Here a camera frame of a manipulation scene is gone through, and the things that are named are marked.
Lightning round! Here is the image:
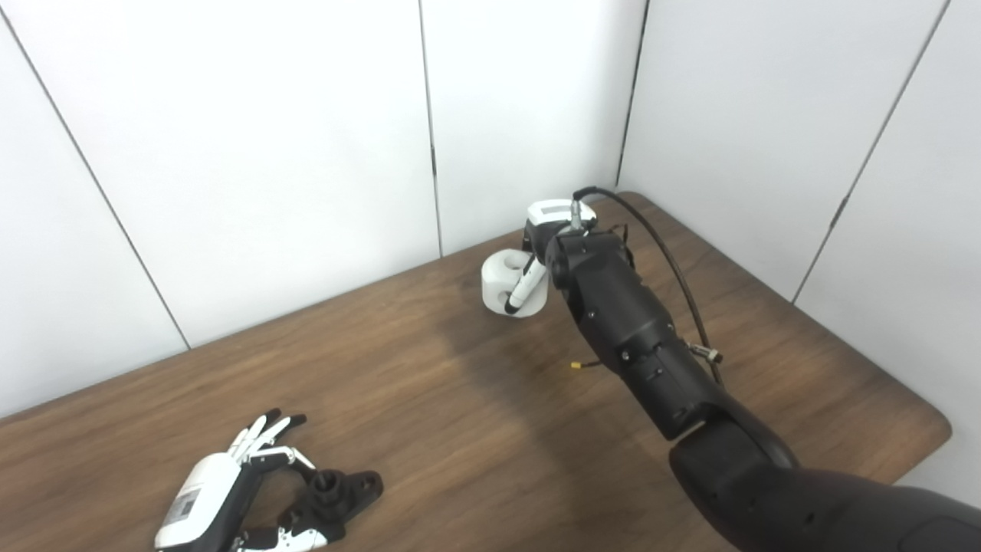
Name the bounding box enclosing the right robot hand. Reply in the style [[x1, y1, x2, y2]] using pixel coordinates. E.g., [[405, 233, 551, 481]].
[[504, 199, 599, 315]]

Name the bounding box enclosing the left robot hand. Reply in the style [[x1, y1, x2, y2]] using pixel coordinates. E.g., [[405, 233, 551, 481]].
[[153, 408, 330, 552]]

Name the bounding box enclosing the round white piece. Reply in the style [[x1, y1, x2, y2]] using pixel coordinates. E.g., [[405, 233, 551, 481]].
[[481, 249, 551, 318]]

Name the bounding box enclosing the black flanged holder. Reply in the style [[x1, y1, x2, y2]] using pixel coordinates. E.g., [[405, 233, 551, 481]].
[[277, 469, 384, 547]]

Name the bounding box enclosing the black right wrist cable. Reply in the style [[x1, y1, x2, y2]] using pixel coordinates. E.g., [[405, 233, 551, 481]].
[[571, 186, 725, 384]]

